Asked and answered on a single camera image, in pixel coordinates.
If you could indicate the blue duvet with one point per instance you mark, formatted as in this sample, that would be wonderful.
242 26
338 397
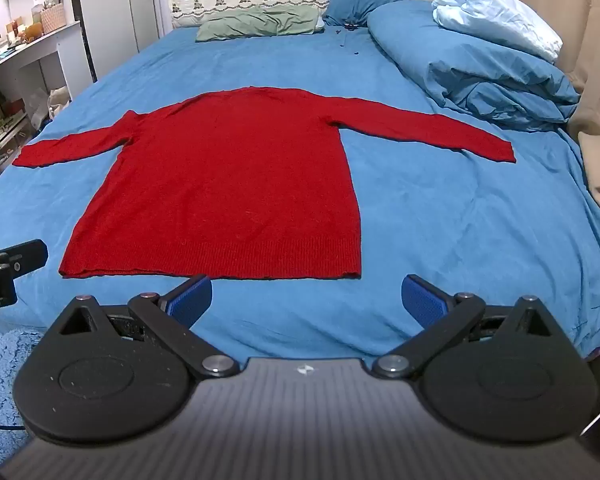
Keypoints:
470 70

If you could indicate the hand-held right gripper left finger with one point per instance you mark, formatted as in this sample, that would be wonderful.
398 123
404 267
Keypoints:
192 300

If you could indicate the white wardrobe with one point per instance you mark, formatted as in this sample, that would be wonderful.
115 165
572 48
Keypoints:
115 10

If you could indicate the wicker basket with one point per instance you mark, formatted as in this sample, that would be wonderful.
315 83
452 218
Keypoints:
53 17

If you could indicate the blue fuzzy rug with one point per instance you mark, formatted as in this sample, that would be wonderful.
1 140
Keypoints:
0 385

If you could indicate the white desk with shelves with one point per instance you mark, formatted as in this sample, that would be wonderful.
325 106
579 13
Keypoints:
45 42

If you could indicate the white plastic bag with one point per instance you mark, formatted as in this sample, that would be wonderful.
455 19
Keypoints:
59 102

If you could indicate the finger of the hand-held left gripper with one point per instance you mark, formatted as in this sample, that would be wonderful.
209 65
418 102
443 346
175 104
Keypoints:
27 255

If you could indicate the green pillow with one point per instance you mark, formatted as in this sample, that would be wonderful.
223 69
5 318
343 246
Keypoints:
260 22

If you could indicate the blue bed sheet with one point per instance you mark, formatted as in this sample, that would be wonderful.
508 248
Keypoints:
445 230

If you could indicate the light blue pillow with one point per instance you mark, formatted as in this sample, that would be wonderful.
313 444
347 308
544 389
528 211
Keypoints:
500 15

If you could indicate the red knit sweater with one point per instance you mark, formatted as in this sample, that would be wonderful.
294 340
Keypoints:
220 185

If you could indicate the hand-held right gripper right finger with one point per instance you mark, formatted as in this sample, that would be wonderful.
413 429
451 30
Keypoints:
422 302

